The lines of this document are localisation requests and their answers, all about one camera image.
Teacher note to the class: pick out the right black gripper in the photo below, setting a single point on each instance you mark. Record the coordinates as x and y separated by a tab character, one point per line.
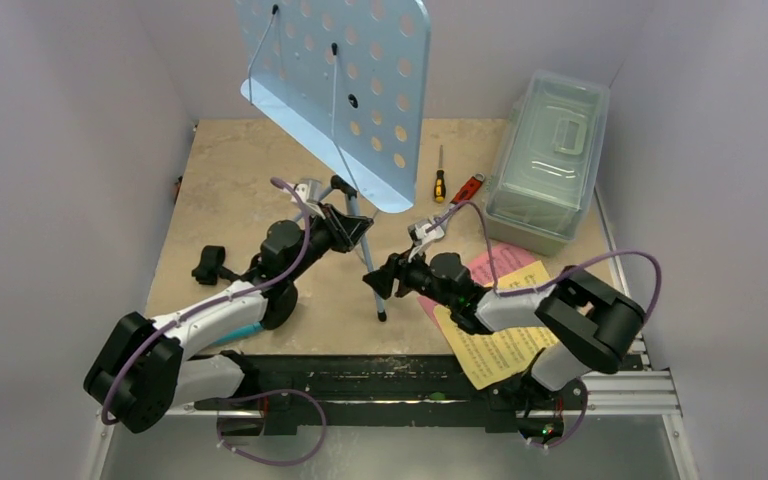
398	272

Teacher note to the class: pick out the black microphone desk stand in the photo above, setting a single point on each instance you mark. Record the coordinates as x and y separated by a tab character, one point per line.
282	298

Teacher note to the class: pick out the teal microphone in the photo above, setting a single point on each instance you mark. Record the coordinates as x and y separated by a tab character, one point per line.
240	333

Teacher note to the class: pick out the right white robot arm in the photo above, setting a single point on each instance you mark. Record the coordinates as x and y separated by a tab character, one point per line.
594	324

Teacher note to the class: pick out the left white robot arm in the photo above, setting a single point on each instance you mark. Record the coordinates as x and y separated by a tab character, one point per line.
150	365

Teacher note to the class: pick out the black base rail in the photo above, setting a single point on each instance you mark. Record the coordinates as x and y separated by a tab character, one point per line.
290	391

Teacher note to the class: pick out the red handled adjustable wrench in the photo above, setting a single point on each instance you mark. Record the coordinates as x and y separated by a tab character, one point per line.
466	192

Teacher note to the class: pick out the light blue music stand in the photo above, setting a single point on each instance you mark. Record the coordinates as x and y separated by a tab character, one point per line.
345	80

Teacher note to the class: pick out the yellow sheet music page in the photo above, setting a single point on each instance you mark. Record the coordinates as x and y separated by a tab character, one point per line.
488	359

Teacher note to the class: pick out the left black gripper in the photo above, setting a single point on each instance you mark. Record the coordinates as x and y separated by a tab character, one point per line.
344	231

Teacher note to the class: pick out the pink sheet music page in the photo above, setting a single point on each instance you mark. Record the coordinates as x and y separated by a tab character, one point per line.
504	257

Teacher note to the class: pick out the yellow black screwdriver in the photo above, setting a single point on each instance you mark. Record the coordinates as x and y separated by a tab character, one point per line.
440	189

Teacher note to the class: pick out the clear plastic storage box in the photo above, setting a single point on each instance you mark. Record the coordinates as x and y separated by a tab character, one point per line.
543	180

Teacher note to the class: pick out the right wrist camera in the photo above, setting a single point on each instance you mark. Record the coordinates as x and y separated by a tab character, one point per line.
423	235

